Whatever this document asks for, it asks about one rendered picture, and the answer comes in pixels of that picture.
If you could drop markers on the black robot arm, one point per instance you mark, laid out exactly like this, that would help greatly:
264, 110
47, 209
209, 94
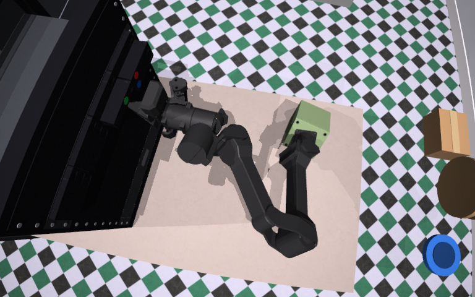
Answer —
297, 233

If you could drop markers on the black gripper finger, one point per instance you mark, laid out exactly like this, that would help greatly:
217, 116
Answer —
154, 122
135, 106

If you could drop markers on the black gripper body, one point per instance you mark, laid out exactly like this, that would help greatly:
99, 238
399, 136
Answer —
172, 117

